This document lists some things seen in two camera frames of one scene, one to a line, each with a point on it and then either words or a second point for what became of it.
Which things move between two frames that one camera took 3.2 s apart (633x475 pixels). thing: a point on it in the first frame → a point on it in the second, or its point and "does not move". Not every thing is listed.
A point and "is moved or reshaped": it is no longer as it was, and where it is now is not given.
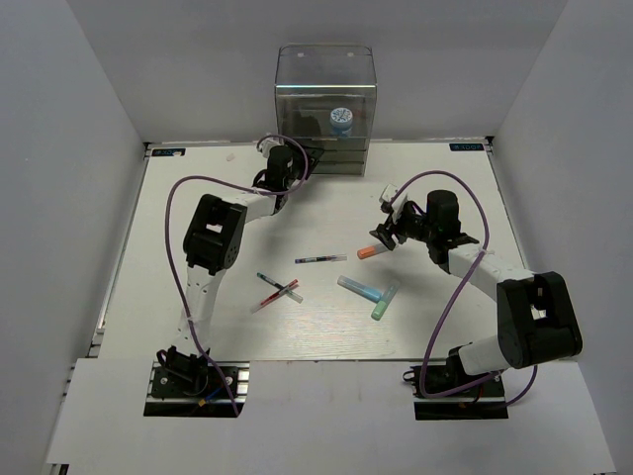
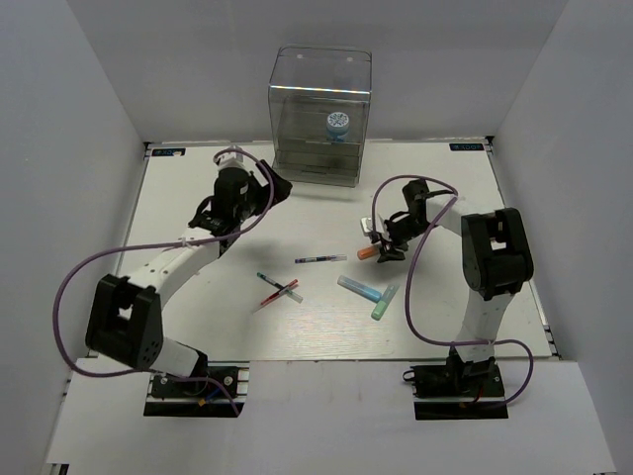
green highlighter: x=388 y=295 does not move
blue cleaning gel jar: x=340 y=120 is moved or reshaped
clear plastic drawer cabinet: x=325 y=91 does not move
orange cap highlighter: x=370 y=250 does not move
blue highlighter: x=369 y=293 does not move
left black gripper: x=313 y=154 → x=281 y=188
